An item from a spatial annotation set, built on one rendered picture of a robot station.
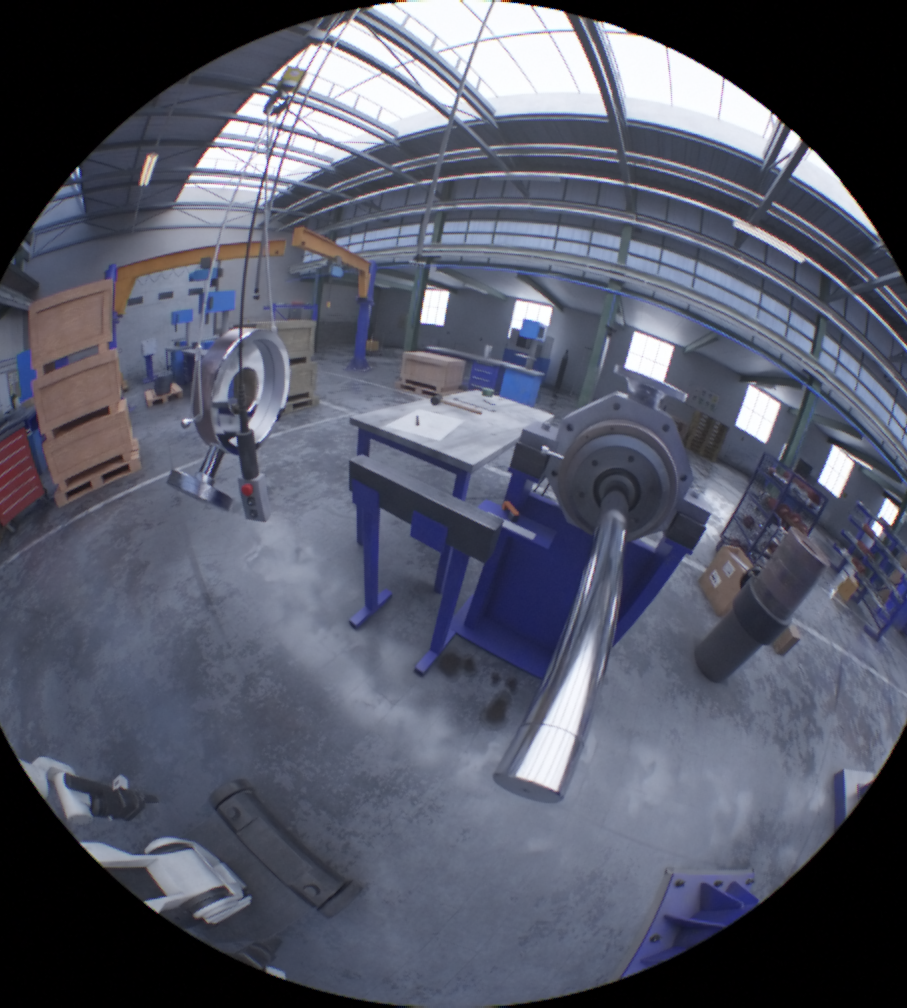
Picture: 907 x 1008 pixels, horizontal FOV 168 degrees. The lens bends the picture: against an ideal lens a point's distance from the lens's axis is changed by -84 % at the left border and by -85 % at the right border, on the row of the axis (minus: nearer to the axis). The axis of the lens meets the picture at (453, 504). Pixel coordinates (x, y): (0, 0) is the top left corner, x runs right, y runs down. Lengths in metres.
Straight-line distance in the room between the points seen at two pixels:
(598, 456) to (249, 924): 1.88
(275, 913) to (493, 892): 0.76
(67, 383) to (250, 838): 3.79
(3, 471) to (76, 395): 1.23
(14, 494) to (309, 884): 4.15
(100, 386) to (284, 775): 3.64
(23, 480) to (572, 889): 5.10
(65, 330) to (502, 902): 4.85
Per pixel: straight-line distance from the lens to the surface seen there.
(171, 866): 0.87
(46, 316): 4.06
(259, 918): 1.41
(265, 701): 1.56
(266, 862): 1.30
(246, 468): 0.78
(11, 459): 4.35
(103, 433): 3.96
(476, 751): 1.46
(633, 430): 0.90
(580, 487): 0.91
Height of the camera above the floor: 1.39
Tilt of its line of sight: 32 degrees down
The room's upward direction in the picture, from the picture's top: 12 degrees clockwise
